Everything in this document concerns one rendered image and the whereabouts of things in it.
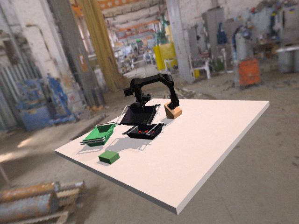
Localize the green rectangular block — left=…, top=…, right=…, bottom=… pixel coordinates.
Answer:
left=99, top=150, right=120, bottom=164

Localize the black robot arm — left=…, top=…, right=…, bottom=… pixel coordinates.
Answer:
left=123, top=73, right=179, bottom=111

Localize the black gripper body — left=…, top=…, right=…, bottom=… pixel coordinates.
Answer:
left=131, top=93, right=146, bottom=108

